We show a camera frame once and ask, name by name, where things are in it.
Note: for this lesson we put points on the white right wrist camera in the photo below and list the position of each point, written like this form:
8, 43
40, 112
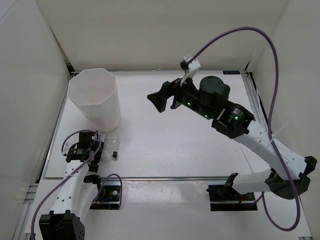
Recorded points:
189, 69

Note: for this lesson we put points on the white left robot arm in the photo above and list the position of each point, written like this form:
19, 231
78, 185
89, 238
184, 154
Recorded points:
77, 190

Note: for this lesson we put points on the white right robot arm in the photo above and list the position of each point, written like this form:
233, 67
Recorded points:
233, 120

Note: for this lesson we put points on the black cap dark label bottle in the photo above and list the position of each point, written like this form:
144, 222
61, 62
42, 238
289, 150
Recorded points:
108, 156

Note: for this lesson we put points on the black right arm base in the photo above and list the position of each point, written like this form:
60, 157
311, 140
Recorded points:
223, 198

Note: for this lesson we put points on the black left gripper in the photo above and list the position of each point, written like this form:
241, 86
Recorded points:
93, 167

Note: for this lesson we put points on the orange blue label bottle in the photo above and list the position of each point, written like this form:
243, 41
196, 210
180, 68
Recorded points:
109, 142

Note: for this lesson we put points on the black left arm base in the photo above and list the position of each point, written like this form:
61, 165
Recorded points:
109, 192

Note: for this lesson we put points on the blue label sticker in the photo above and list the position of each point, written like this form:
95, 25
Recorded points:
231, 72

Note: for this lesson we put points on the aluminium frame rail right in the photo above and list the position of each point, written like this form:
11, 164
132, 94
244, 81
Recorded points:
255, 98

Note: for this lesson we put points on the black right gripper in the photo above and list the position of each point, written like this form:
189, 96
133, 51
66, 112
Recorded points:
159, 99

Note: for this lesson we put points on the white octagonal plastic bin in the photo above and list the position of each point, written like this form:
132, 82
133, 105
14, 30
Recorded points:
94, 92

